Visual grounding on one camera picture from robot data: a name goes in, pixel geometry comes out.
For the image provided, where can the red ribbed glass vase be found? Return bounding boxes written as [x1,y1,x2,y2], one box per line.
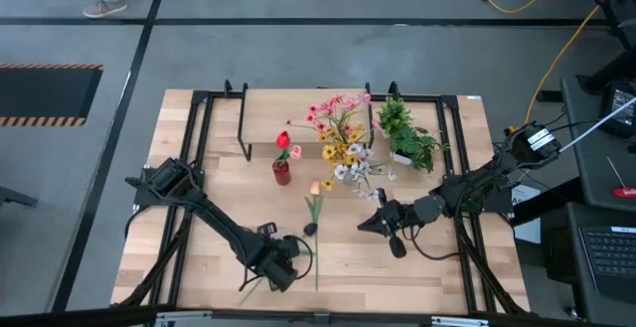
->
[271,159,293,187]

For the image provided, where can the yellow artificial flower bunch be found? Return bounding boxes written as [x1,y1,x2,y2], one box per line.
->
[317,125,367,192]

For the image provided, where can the black left camera cable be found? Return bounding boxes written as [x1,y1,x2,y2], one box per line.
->
[285,235,316,282]

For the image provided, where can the dark grey desk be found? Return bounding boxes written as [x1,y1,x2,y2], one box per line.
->
[539,201,636,326]
[560,76,636,213]

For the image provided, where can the black metal table frame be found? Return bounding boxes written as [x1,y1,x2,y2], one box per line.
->
[111,79,531,318]

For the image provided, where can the white cable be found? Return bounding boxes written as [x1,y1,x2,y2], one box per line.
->
[558,96,636,154]

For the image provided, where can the peach artificial tulip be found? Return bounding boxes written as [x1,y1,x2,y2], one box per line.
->
[303,180,324,292]

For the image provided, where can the red-handled screwdriver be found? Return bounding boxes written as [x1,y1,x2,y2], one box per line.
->
[605,155,636,200]

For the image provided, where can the white paper sheet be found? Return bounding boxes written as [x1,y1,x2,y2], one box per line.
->
[511,183,543,245]

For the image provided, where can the green plant in white pot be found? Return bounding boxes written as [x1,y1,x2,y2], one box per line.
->
[376,96,448,174]

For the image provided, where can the laptop keyboard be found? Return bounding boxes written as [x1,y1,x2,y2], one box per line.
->
[577,225,636,304]

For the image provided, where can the red artificial tulip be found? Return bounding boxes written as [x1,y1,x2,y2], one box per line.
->
[274,130,293,165]

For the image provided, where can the black camera cable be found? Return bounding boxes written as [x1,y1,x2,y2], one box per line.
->
[409,225,461,261]
[285,235,316,282]

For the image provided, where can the white artificial flower bunch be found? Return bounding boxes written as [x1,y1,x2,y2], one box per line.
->
[332,142,398,204]

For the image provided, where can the black hazard-striped floor mat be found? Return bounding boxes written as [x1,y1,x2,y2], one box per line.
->
[0,63,104,128]

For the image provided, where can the wooden shelf with black legs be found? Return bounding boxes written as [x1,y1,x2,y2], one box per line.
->
[237,82,375,162]

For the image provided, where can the black stand legs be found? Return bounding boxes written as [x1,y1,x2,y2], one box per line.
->
[578,0,636,94]

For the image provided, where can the pink artificial flower bunch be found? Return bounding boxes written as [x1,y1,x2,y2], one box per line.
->
[286,92,382,144]

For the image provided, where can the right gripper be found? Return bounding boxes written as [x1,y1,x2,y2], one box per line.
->
[357,199,418,237]

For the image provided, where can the black artificial tulip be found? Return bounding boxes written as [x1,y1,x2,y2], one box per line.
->
[237,222,319,307]

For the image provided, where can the black furniture foot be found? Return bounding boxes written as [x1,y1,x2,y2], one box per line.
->
[0,186,40,210]

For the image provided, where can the long yellow power cable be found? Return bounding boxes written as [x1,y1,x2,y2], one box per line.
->
[505,0,636,139]

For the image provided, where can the black tablet device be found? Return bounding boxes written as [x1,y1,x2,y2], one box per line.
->
[598,81,636,138]

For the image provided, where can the black right camera cable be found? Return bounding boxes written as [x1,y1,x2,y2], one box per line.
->
[409,225,461,261]

